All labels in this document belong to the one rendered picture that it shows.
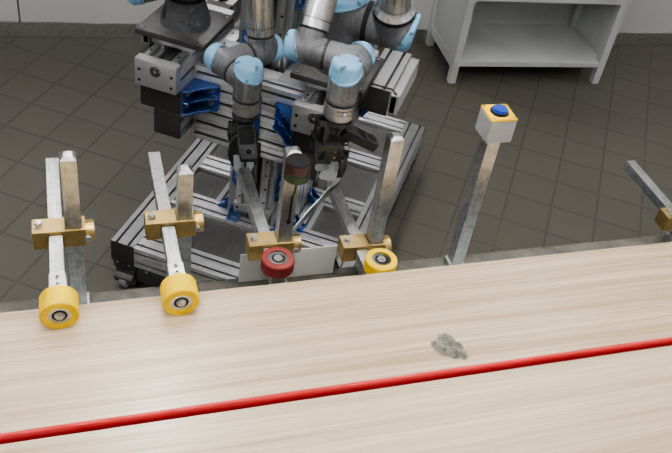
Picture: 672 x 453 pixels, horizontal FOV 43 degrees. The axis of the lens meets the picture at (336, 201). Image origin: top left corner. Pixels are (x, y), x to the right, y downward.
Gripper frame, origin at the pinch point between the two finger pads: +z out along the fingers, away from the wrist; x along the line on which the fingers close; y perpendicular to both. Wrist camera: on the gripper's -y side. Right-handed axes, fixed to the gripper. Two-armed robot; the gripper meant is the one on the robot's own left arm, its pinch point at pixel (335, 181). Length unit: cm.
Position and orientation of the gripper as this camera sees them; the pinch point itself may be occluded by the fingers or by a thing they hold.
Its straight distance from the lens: 217.2
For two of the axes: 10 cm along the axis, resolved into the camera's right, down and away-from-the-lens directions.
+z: -1.4, 7.7, 6.2
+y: -9.5, 0.7, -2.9
